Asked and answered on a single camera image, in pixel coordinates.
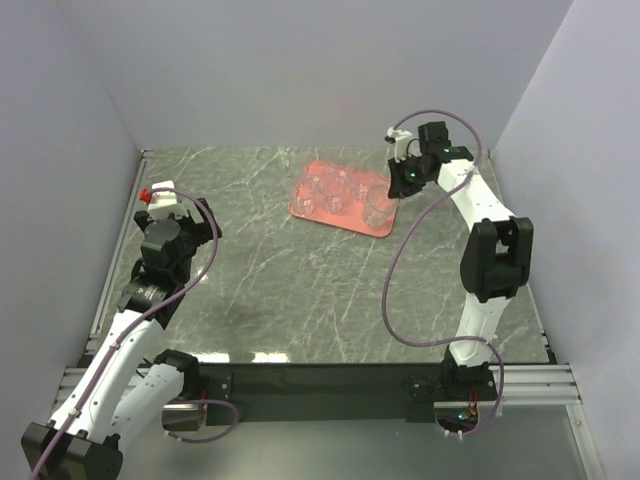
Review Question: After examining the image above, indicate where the clear glass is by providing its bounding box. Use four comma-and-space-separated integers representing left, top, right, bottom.
321, 195, 345, 215
347, 169, 372, 203
302, 161, 329, 190
290, 184, 316, 217
362, 184, 395, 227
317, 169, 351, 198

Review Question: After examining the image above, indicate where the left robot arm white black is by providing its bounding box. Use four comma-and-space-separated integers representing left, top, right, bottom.
21, 184, 222, 479

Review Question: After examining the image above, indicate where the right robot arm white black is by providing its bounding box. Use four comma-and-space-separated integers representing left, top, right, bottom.
385, 121, 534, 400

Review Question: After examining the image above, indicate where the pink plastic tray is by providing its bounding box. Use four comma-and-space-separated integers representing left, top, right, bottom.
288, 162, 397, 238

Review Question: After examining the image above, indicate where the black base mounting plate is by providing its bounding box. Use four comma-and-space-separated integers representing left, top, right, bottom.
200, 362, 498, 423

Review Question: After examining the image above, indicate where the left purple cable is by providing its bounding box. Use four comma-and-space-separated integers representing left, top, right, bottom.
29, 189, 242, 480

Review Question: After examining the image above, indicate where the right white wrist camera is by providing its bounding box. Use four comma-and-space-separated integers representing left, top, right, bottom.
384, 127, 414, 163

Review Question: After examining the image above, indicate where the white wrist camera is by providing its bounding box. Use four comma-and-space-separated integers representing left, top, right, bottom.
139, 180, 188, 221
384, 127, 414, 163

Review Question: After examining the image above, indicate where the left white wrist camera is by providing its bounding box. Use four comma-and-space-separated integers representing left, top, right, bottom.
139, 180, 188, 221

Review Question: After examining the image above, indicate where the aluminium rail frame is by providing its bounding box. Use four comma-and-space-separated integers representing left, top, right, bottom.
27, 148, 601, 480

